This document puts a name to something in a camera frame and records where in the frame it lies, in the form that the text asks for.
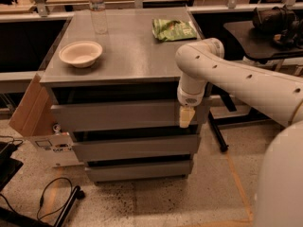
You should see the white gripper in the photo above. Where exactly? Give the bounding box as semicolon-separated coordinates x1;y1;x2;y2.
177;87;204;129

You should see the grey top drawer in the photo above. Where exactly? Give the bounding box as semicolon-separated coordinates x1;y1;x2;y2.
50;97;211;132

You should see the grey drawer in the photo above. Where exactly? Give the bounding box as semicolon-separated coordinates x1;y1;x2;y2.
73;134;200;162
85;160;193;183
50;97;211;132

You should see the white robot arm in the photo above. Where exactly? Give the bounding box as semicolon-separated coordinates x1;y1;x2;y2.
175;38;303;227

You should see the grey drawer cabinet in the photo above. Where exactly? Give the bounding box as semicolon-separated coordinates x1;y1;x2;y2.
41;8;211;169

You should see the grey bottom drawer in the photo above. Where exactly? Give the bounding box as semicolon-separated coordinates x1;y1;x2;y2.
85;160;193;183

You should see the grey middle drawer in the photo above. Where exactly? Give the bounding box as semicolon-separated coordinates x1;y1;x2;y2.
73;134;200;162

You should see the green chip bag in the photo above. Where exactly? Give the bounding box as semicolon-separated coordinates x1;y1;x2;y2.
152;19;197;42

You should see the white paper bowl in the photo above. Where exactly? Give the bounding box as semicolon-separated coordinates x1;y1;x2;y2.
59;41;103;68

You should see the black device on table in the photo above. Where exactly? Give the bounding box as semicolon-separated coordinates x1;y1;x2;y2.
252;7;303;49

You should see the black stand leg left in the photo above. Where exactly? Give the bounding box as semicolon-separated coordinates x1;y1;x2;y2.
53;185;85;227

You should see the clear plastic water bottle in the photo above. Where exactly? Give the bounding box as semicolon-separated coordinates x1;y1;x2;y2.
88;0;108;34

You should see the brown cardboard box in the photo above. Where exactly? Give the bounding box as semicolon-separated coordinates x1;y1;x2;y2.
9;74;80;167

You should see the black equipment at left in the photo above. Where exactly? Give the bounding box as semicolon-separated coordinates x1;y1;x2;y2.
0;142;23;191

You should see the black cable on floor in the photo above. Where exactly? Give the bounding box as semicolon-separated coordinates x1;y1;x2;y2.
36;177;74;222

